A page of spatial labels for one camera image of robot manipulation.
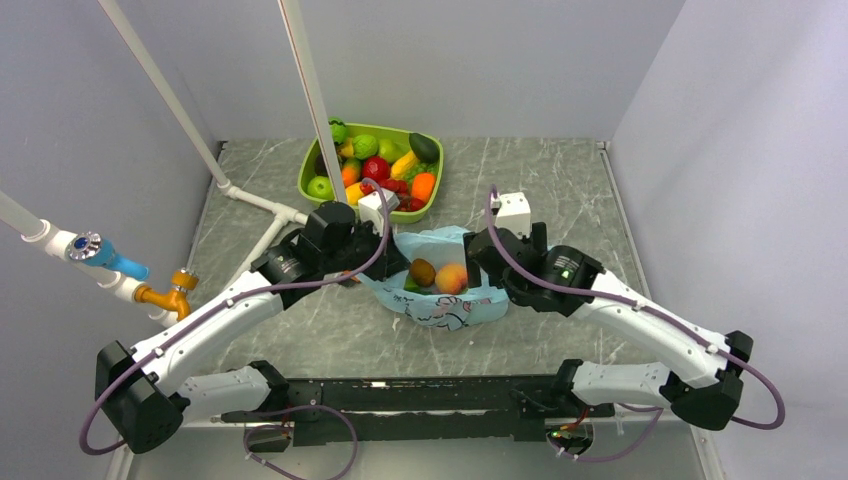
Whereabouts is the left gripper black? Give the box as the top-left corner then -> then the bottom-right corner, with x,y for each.
322,218 -> 411,282

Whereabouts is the light blue plastic bag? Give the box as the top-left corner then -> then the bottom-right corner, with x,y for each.
358,226 -> 509,331

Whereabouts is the green fake lime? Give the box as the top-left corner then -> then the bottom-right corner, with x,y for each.
403,275 -> 425,294

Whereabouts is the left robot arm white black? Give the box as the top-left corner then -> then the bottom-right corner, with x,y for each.
95,201 -> 409,454

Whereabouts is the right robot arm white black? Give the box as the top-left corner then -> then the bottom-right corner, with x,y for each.
463,222 -> 754,431

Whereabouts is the fake peach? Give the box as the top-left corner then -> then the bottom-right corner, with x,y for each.
434,263 -> 468,295

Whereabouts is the yellow fake mango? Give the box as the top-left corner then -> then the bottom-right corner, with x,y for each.
345,182 -> 369,206

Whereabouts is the fake kiwi brown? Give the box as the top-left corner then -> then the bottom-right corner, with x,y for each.
408,258 -> 436,288

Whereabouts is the green fake apple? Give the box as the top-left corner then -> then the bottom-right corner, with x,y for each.
306,175 -> 335,201

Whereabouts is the red fake strawberry bunch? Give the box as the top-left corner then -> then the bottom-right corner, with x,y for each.
362,178 -> 426,213

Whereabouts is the orange green fake fruit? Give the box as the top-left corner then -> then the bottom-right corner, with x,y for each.
341,158 -> 362,187

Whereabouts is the red fake apple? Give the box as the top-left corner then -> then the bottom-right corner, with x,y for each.
362,156 -> 391,183

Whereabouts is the yellow fake corn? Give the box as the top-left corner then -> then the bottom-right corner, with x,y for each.
390,150 -> 420,180

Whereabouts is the orange fake carrot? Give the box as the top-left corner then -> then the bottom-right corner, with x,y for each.
409,172 -> 437,204

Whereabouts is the green bumpy fake fruit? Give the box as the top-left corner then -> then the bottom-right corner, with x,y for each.
351,134 -> 379,160

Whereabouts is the fake avocado dark green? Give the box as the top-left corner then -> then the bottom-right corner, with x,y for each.
408,132 -> 442,164

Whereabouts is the green plastic fruit basket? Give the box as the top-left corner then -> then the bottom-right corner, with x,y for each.
297,123 -> 445,225

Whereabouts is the orange brass faucet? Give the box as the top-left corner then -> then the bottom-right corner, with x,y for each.
133,268 -> 199,322

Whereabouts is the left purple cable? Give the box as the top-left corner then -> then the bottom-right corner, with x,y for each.
79,177 -> 399,480

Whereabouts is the purple cable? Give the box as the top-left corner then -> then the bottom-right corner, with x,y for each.
79,177 -> 399,480
486,185 -> 787,465

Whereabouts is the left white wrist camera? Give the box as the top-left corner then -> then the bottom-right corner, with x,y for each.
358,188 -> 400,236

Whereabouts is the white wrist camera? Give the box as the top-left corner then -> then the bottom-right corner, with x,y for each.
493,192 -> 532,239
358,188 -> 400,236

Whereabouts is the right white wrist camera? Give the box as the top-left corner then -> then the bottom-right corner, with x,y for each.
493,192 -> 532,239

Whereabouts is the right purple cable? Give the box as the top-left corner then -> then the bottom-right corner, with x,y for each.
486,185 -> 787,465

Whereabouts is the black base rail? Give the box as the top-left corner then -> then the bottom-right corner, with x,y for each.
220,375 -> 616,447

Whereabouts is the blue handled pipe valve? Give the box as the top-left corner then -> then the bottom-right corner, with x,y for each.
65,231 -> 150,281

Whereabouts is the white pvc pipe frame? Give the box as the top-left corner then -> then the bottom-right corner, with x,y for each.
1,1 -> 312,305

